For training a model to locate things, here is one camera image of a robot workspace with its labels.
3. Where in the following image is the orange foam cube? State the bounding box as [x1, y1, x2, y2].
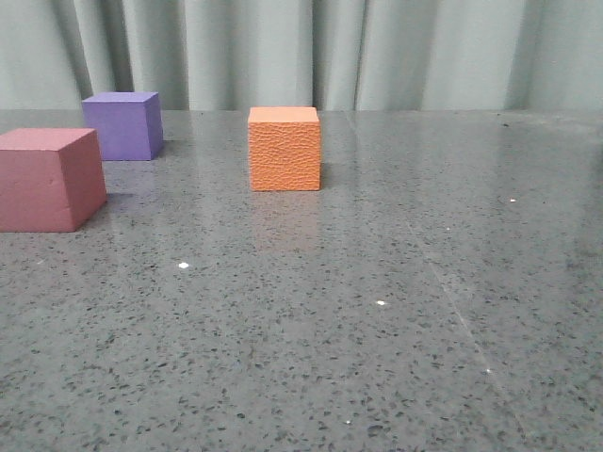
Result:
[248, 106, 321, 191]

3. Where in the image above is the purple foam cube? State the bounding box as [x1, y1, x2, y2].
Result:
[82, 91, 163, 161]

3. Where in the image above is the pale green curtain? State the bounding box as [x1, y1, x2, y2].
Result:
[1, 1, 602, 110]

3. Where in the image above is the red foam cube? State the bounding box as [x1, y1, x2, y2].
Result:
[1, 128, 106, 233]

